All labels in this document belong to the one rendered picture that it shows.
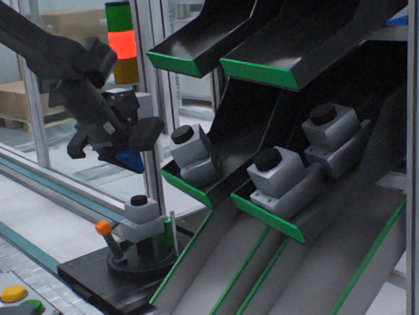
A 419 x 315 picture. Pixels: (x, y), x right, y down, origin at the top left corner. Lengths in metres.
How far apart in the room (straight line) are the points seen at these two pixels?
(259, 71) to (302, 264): 0.29
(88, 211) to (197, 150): 0.76
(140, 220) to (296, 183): 0.45
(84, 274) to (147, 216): 0.15
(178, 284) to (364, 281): 0.31
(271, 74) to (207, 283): 0.38
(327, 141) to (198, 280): 0.33
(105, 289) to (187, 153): 0.36
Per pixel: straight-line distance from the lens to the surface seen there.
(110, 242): 1.08
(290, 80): 0.60
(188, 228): 1.26
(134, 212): 1.08
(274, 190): 0.66
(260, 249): 0.81
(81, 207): 1.55
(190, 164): 0.80
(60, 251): 1.38
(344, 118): 0.70
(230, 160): 0.82
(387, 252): 0.73
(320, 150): 0.72
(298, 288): 0.81
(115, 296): 1.05
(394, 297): 1.22
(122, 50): 1.23
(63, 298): 1.11
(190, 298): 0.92
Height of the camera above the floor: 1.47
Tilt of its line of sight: 17 degrees down
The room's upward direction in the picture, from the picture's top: 5 degrees counter-clockwise
